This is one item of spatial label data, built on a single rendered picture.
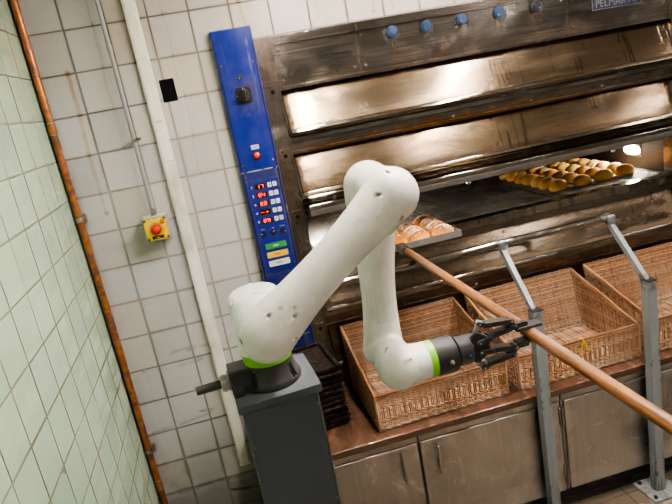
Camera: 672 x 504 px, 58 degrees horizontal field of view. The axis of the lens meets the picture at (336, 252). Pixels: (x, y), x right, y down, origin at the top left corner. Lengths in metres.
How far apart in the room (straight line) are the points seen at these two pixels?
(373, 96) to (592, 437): 1.67
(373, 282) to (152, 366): 1.46
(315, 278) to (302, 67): 1.43
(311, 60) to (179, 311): 1.18
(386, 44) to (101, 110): 1.17
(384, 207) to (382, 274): 0.27
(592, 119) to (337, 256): 1.97
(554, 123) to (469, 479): 1.58
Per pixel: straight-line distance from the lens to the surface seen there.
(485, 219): 2.84
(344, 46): 2.61
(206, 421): 2.86
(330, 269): 1.28
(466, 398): 2.50
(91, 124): 2.55
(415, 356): 1.47
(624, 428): 2.88
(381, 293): 1.51
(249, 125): 2.49
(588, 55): 3.04
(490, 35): 2.83
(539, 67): 2.91
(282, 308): 1.28
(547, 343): 1.53
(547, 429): 2.59
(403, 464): 2.45
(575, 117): 3.01
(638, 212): 3.28
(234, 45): 2.50
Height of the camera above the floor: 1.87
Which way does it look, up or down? 15 degrees down
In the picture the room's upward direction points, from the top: 11 degrees counter-clockwise
